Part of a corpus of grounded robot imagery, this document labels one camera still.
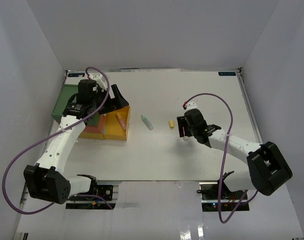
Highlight yellow highlighter cap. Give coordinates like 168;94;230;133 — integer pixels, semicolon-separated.
168;120;175;128

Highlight blue table label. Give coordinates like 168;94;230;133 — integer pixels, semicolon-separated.
67;72;85;78
218;71;236;77

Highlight red drawer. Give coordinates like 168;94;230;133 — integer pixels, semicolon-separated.
84;114;106;134

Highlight yellow drawer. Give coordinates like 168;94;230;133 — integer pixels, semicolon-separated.
79;106;131;141

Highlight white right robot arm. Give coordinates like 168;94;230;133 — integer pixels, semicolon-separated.
177;108;293;200

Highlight orange cap highlighter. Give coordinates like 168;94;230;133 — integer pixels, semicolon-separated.
115;112;127;131

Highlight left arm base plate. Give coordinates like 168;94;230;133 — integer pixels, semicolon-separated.
65;182;119;210

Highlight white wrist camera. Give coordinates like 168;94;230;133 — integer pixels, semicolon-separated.
183;101;198;111
87;73;107;91

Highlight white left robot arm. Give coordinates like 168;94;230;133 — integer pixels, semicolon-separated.
23;79;129;205

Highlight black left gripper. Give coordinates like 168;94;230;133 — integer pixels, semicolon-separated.
91;84;129;115

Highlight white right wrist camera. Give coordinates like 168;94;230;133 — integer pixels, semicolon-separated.
183;101;198;111

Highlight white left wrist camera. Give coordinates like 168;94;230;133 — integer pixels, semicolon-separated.
87;73;107;91

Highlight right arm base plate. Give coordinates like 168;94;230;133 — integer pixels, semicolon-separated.
196;182;244;212

